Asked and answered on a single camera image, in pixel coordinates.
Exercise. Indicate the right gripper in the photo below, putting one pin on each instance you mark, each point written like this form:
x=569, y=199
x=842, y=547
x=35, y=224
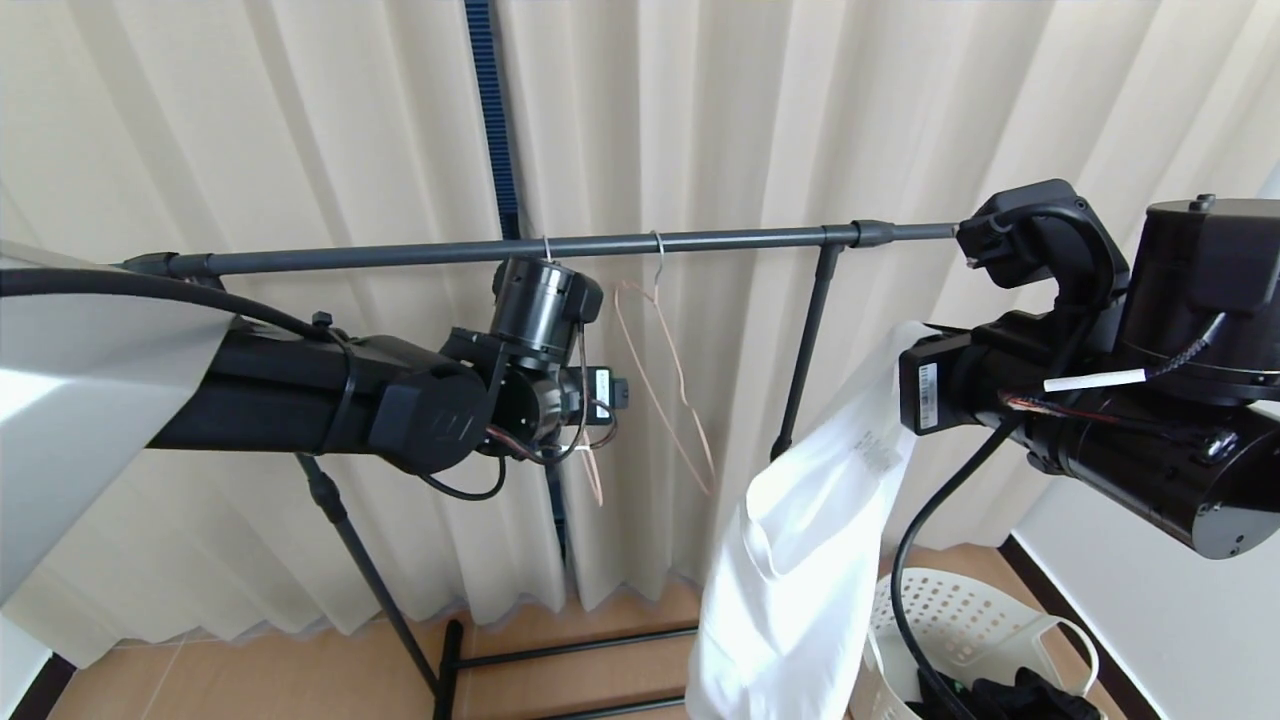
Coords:
x=980, y=370

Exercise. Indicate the white printed shirt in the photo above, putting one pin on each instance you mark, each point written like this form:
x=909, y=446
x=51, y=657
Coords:
x=800, y=560

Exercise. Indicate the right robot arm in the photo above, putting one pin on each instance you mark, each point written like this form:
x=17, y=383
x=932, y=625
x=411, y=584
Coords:
x=1200, y=300

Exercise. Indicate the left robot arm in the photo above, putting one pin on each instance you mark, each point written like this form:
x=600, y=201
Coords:
x=280, y=390

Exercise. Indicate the white laundry basket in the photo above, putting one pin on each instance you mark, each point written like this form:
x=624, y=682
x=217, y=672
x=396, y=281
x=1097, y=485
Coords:
x=960, y=610

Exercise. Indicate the black clothes rack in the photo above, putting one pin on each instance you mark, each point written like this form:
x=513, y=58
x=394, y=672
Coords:
x=700, y=241

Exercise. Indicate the pink clothes hanger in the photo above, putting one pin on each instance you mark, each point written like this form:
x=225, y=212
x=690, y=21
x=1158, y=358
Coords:
x=597, y=480
x=660, y=265

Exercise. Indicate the black garment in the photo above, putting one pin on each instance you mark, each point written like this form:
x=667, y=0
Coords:
x=1030, y=698

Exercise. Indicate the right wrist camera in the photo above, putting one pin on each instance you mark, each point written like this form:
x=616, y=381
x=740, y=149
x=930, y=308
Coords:
x=1050, y=235

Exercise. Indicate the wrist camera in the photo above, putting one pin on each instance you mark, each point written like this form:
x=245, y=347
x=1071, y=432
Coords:
x=602, y=392
x=1050, y=235

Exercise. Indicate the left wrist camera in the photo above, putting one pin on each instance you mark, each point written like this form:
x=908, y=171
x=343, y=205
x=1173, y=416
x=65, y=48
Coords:
x=602, y=392

